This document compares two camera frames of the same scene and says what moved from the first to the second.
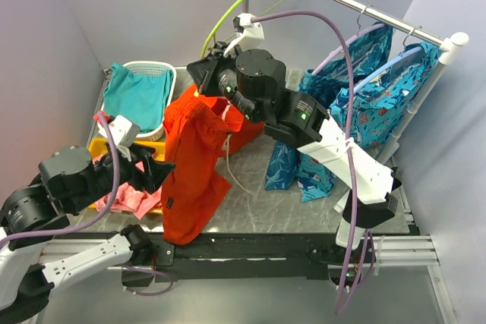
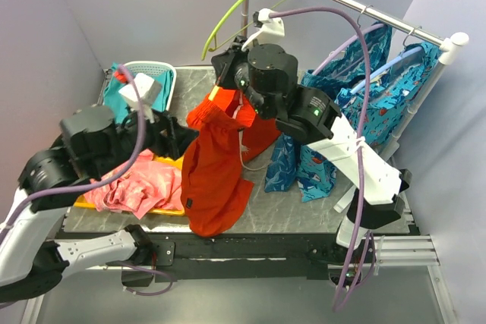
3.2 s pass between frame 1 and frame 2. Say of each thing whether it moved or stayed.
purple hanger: stayed
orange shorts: moved
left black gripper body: moved
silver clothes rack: stayed
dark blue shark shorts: stayed
